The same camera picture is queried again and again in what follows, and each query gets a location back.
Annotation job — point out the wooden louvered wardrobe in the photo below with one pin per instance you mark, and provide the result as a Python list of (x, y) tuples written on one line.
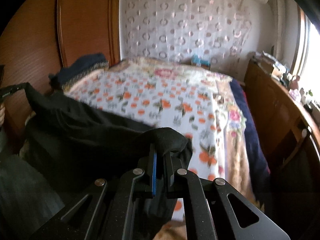
[(46, 35)]

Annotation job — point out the blue tissue box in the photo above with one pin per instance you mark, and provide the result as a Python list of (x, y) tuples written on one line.
[(196, 60)]

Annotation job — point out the rolled patterned window curtain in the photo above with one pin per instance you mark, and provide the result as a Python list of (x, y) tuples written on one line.
[(279, 13)]

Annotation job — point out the folded navy garment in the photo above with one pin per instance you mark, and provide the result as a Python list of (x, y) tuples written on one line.
[(84, 65)]

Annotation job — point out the wooden sideboard cabinet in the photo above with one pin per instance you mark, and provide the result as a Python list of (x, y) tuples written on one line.
[(286, 130)]

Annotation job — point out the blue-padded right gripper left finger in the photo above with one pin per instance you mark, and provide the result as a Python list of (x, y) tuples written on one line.
[(151, 173)]

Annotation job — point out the stack of papers and books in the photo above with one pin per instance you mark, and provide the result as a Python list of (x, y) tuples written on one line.
[(269, 64)]

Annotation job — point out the navy blue blanket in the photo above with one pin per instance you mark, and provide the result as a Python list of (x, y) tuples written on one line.
[(258, 166)]

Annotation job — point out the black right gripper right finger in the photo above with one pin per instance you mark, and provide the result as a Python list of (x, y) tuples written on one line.
[(173, 182)]

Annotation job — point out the orange-print white garment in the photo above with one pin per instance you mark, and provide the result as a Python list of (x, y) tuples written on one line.
[(189, 106)]

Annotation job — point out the black Superman t-shirt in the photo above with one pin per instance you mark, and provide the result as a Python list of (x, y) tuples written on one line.
[(72, 144)]

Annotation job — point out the circle-patterned sheer curtain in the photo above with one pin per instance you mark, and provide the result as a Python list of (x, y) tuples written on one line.
[(177, 30)]

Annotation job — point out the floral bed quilt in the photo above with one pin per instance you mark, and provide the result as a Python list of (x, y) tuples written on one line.
[(236, 160)]

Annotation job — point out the pink figurine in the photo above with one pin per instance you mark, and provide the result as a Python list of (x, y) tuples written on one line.
[(294, 83)]

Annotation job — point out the window with white frame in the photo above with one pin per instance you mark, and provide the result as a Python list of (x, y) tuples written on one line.
[(306, 59)]

